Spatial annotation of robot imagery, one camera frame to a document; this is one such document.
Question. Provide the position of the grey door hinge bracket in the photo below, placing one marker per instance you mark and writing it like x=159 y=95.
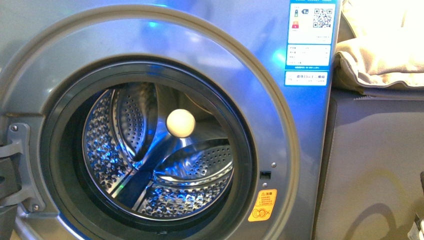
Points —
x=17 y=150

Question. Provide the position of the orange warning sticker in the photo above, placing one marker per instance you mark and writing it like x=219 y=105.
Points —
x=264 y=205

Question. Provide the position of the black white object at edge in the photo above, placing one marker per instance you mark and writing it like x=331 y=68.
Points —
x=417 y=230

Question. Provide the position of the blue white energy label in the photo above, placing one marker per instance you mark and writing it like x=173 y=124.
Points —
x=310 y=39

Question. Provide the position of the grey front-load washing machine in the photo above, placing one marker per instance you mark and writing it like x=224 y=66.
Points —
x=96 y=80

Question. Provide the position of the white drum hub cap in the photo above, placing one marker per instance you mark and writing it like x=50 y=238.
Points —
x=180 y=123

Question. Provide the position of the beige cushion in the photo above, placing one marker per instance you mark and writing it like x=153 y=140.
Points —
x=380 y=51

